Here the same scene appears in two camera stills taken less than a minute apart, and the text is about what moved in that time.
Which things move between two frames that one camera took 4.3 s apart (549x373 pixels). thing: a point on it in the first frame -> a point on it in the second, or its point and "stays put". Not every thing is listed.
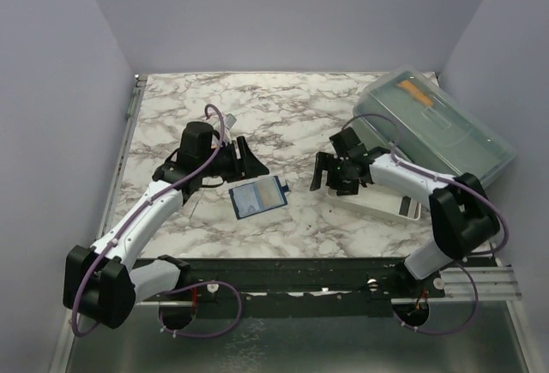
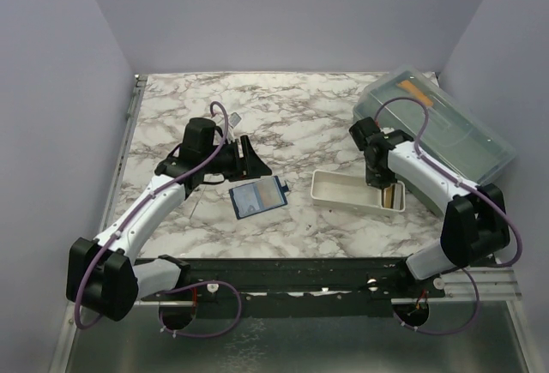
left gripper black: x=249 y=165 stays put
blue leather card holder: x=257 y=196 stays put
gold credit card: x=269 y=194 stays put
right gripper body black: x=343 y=180 -> x=377 y=176
